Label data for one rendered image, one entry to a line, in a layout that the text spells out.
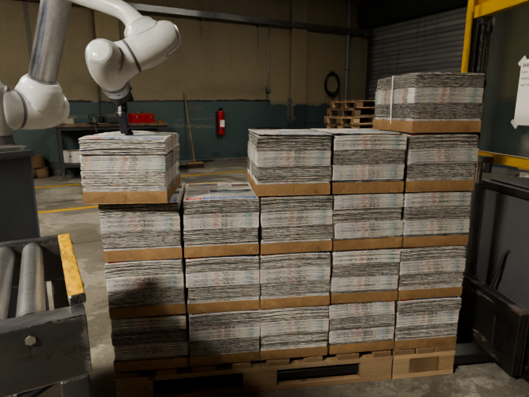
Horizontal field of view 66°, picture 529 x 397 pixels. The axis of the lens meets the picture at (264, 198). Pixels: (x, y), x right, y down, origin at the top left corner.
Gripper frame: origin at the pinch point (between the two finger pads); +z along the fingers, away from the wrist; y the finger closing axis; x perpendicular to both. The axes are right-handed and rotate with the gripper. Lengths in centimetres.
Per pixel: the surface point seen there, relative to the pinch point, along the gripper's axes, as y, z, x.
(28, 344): 75, -67, -2
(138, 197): 32.4, -3.7, 4.7
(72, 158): -181, 531, -195
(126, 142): 15.6, -12.5, 1.8
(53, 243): 51, -24, -15
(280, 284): 64, 19, 56
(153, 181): 27.5, -5.9, 10.0
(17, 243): 51, -27, -23
